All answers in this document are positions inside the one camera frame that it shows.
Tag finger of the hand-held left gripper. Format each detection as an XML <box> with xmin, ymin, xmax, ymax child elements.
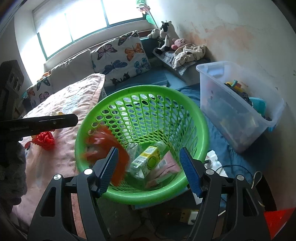
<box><xmin>0</xmin><ymin>113</ymin><xmax>78</xmax><ymax>138</ymax></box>

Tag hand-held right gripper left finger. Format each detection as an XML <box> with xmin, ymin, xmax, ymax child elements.
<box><xmin>27</xmin><ymin>146</ymin><xmax>119</xmax><ymax>241</ymax></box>

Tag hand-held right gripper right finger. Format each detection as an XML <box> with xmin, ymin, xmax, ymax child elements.
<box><xmin>179</xmin><ymin>147</ymin><xmax>271</xmax><ymax>241</ymax></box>

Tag red mesh net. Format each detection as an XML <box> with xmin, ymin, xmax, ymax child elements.
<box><xmin>31</xmin><ymin>131</ymin><xmax>56</xmax><ymax>151</ymax></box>

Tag pink red snack wrapper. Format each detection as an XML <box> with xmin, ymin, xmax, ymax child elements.
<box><xmin>146</xmin><ymin>152</ymin><xmax>182</xmax><ymax>188</ymax></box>

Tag large red snack bag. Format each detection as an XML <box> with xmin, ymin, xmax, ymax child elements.
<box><xmin>81</xmin><ymin>130</ymin><xmax>130</xmax><ymax>186</ymax></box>

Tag grey drink carton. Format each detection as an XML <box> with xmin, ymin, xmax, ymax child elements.
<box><xmin>126</xmin><ymin>142</ymin><xmax>140</xmax><ymax>163</ymax></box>

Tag lime juice bottle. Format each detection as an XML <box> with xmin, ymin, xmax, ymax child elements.
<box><xmin>128</xmin><ymin>141</ymin><xmax>168</xmax><ymax>179</ymax></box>

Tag green plastic basket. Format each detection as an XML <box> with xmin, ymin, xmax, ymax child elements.
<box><xmin>74</xmin><ymin>85</ymin><xmax>210</xmax><ymax>205</ymax></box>

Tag white power strip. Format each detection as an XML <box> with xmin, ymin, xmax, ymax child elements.
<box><xmin>203</xmin><ymin>151</ymin><xmax>228</xmax><ymax>178</ymax></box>

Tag pink blanket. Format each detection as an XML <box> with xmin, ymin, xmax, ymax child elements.
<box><xmin>11</xmin><ymin>73</ymin><xmax>107</xmax><ymax>232</ymax></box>

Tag butterfly print pillow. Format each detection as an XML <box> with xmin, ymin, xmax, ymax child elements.
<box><xmin>91</xmin><ymin>31</ymin><xmax>152</xmax><ymax>86</ymax></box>
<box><xmin>26</xmin><ymin>75</ymin><xmax>55</xmax><ymax>108</ymax></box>

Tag beige power socket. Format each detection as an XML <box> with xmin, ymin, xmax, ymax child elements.
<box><xmin>180</xmin><ymin>209</ymin><xmax>199</xmax><ymax>225</ymax></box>

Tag clear plastic storage box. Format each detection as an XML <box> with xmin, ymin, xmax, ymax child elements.
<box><xmin>196</xmin><ymin>61</ymin><xmax>287</xmax><ymax>153</ymax></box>

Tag plain pale pillow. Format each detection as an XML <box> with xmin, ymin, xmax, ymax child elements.
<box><xmin>44</xmin><ymin>49</ymin><xmax>93</xmax><ymax>80</ymax></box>

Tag yellow toy vehicle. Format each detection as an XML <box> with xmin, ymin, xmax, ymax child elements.
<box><xmin>223</xmin><ymin>80</ymin><xmax>249</xmax><ymax>100</ymax></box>

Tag teal plastic toy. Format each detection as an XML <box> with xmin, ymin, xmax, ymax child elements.
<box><xmin>248</xmin><ymin>97</ymin><xmax>266</xmax><ymax>116</ymax></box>

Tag red plastic object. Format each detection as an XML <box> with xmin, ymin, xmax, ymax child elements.
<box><xmin>264</xmin><ymin>207</ymin><xmax>296</xmax><ymax>240</ymax></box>

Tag green framed window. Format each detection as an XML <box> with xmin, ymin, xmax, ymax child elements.
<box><xmin>37</xmin><ymin>0</ymin><xmax>148</xmax><ymax>58</ymax></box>

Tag patterned grey mat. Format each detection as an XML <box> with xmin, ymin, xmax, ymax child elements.
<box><xmin>153</xmin><ymin>50</ymin><xmax>210</xmax><ymax>76</ymax></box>

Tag crumpled pale cloth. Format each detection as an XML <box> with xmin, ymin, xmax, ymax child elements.
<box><xmin>172</xmin><ymin>44</ymin><xmax>207</xmax><ymax>69</ymax></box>

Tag pink plush pig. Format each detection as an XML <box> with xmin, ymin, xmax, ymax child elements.
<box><xmin>171</xmin><ymin>38</ymin><xmax>188</xmax><ymax>50</ymax></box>

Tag plush cow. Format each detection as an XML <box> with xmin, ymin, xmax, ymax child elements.
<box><xmin>155</xmin><ymin>21</ymin><xmax>178</xmax><ymax>55</ymax></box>

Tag grey plush toy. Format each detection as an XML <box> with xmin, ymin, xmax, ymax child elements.
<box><xmin>148</xmin><ymin>28</ymin><xmax>162</xmax><ymax>39</ymax></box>

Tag colourful pinwheel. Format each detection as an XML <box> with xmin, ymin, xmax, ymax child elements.
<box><xmin>136</xmin><ymin>0</ymin><xmax>155</xmax><ymax>25</ymax></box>

